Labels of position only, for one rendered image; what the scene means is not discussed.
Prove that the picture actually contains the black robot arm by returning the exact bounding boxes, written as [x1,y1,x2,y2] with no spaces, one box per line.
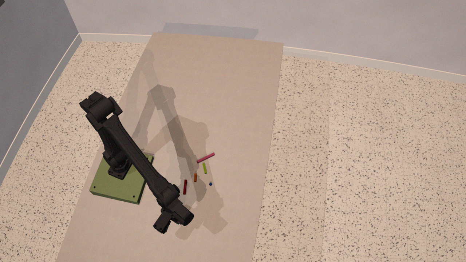
[79,91,194,234]

